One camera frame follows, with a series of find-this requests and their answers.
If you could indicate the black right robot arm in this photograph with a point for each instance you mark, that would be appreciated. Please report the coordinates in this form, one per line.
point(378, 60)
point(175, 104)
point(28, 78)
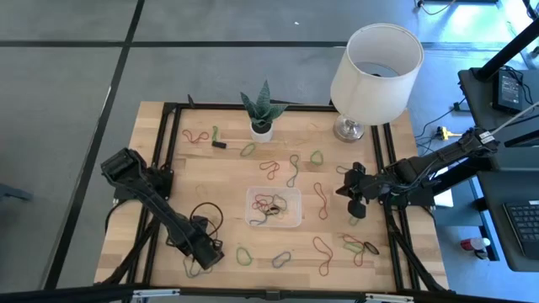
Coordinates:
point(442, 157)

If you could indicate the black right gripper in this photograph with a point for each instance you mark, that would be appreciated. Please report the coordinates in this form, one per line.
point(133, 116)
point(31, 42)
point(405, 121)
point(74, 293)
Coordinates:
point(369, 186)

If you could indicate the silver aluminium bracket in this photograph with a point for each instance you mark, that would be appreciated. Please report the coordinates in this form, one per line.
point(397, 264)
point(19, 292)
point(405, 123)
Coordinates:
point(389, 298)
point(156, 293)

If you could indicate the white lamp shade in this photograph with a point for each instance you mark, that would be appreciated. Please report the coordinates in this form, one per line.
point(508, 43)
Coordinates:
point(370, 101)

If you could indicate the yellow plug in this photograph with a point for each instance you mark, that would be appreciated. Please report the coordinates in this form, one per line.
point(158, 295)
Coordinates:
point(442, 133)

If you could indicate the dark green rubber band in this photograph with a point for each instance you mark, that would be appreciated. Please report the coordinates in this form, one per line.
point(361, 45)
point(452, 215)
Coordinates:
point(341, 167)

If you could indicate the yellow rubber band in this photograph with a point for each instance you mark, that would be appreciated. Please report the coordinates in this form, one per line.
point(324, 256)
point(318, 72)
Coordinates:
point(316, 126)

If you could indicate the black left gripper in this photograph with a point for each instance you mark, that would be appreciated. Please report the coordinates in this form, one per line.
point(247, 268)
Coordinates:
point(202, 244)

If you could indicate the white plant pot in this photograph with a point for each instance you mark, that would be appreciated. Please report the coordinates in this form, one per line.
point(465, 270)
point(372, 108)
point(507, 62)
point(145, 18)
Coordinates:
point(261, 136)

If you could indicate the black office desk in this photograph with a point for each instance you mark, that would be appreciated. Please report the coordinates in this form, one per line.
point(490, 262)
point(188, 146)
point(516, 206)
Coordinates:
point(476, 101)
point(492, 235)

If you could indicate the black computer keyboard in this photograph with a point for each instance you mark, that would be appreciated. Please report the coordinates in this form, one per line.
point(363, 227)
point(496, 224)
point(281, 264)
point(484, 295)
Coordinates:
point(524, 229)

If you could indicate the green snake plant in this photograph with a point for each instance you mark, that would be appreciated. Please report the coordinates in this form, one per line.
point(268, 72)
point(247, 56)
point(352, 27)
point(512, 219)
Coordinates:
point(263, 111)

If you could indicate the silver lamp base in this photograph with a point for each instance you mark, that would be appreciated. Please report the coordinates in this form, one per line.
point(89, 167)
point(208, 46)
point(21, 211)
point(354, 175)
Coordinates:
point(348, 132)

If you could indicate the black diagonal pole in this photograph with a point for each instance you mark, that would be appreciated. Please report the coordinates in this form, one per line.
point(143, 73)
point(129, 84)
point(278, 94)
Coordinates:
point(509, 50)

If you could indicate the clear plastic bin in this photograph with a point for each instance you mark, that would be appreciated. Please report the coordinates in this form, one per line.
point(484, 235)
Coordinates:
point(292, 191)

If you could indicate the black power box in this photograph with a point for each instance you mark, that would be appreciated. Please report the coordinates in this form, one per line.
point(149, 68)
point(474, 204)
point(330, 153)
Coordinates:
point(507, 90)

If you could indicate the blue rubber band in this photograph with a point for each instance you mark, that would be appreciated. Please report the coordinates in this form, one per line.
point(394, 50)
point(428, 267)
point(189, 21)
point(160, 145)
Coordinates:
point(273, 263)
point(257, 222)

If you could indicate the red white bottle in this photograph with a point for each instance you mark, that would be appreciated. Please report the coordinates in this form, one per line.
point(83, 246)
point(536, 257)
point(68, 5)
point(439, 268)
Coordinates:
point(471, 244)

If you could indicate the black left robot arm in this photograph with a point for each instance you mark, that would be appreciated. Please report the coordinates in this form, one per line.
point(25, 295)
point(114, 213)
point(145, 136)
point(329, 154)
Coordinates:
point(151, 198)

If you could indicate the teal rubber band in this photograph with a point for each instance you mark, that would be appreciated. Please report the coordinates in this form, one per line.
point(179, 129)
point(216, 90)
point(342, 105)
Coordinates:
point(298, 162)
point(187, 271)

